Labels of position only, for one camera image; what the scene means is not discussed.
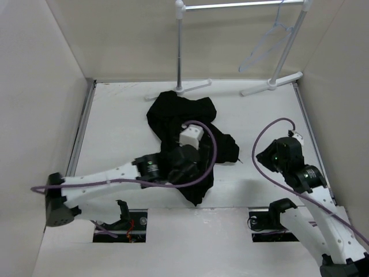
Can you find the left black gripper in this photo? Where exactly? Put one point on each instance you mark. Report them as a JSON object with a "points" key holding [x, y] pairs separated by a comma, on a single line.
{"points": [[194, 169]]}

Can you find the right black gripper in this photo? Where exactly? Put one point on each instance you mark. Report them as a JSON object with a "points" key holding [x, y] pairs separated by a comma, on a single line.
{"points": [[264, 157]]}

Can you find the black trousers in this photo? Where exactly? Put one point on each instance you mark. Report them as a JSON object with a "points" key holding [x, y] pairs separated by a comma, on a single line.
{"points": [[166, 117]]}

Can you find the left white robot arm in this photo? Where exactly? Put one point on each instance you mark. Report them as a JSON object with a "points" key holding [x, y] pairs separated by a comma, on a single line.
{"points": [[66, 197]]}

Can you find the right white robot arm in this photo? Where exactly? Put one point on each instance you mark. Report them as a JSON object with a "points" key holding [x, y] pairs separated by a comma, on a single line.
{"points": [[329, 240]]}

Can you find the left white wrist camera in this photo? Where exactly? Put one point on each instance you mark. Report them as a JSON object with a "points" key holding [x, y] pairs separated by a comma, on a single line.
{"points": [[192, 136]]}

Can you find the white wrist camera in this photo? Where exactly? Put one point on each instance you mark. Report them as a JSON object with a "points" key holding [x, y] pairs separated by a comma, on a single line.
{"points": [[192, 136], [296, 135]]}

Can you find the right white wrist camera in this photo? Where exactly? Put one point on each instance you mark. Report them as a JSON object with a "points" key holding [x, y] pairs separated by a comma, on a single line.
{"points": [[296, 135]]}

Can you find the right aluminium frame rail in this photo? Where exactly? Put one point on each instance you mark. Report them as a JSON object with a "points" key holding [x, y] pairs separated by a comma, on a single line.
{"points": [[312, 137]]}

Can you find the aluminium frame rail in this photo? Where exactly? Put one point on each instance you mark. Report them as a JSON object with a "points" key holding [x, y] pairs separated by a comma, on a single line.
{"points": [[81, 128], [312, 137]]}

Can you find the left aluminium frame rail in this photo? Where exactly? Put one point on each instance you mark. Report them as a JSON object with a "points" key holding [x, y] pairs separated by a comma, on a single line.
{"points": [[81, 128]]}

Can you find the light blue wire hanger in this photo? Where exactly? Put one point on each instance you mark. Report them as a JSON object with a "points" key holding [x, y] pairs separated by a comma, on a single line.
{"points": [[270, 41]]}

